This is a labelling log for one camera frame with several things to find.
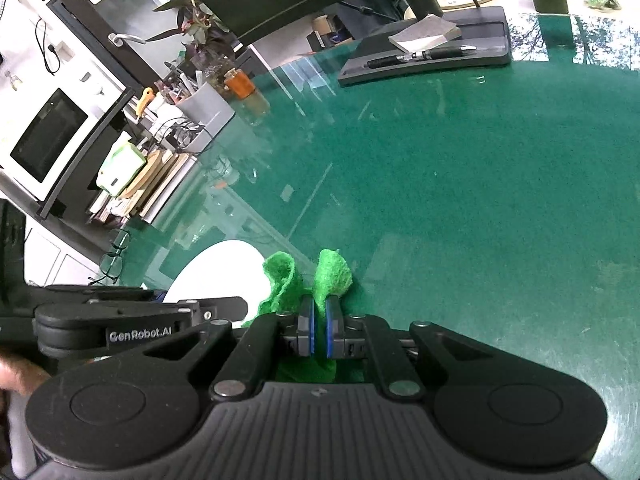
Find white notepad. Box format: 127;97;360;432
388;14;463;54

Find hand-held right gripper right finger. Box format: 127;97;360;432
325;296;501;402

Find green cleaning cloth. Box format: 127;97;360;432
242;248;355;382

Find stack of wooden boards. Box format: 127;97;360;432
89;147;199;224

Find black wall cable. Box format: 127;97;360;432
34;16;64;77

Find black eyeglasses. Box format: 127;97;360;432
99;229;132;282

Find person's left hand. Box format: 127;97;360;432
0;356;51;394

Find white desk organiser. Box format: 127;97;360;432
171;81;236;154

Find green and white box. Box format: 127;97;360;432
97;141;147;197

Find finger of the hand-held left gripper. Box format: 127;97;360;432
192;297;250;322

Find potted plant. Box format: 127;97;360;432
146;0;247;78

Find person's left forearm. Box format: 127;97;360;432
0;391;39;480

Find black pen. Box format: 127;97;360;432
367;45;477;70

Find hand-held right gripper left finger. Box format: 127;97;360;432
142;296;316;402

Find orange jar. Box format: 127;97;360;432
224;69;257;100

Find white microwave oven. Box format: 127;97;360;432
0;67;127;206

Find grey monitor stand base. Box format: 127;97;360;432
337;6;514;87

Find white bowl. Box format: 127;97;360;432
165;240;274;331

